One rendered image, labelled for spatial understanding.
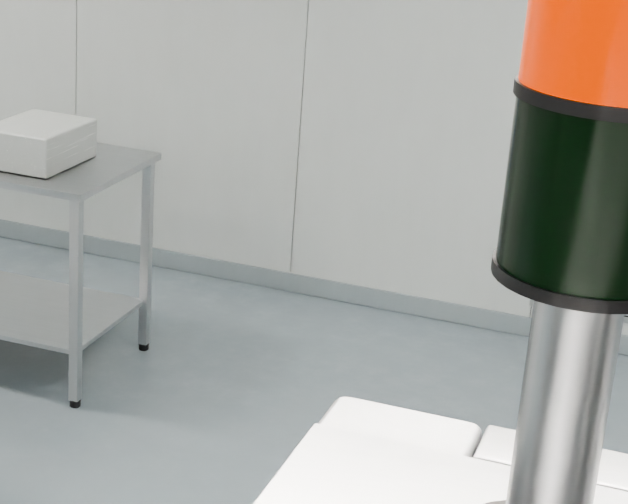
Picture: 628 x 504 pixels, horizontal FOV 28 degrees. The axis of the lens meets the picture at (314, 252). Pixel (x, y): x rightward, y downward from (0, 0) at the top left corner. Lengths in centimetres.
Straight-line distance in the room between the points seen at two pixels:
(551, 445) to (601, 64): 11
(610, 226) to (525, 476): 8
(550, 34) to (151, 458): 447
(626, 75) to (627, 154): 2
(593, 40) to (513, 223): 5
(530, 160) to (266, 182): 592
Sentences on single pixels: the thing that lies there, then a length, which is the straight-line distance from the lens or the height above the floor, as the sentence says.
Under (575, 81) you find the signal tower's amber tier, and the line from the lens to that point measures 32.
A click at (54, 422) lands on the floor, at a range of 501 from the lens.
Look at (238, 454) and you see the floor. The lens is 480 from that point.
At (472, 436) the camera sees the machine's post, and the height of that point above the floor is 210.
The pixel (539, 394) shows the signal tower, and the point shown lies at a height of 217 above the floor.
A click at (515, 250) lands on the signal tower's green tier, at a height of 221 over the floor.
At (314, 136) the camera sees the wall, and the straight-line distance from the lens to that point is 610.
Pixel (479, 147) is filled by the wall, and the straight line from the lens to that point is 589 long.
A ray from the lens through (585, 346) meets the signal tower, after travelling 35.
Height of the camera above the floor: 232
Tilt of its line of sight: 19 degrees down
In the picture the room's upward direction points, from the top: 4 degrees clockwise
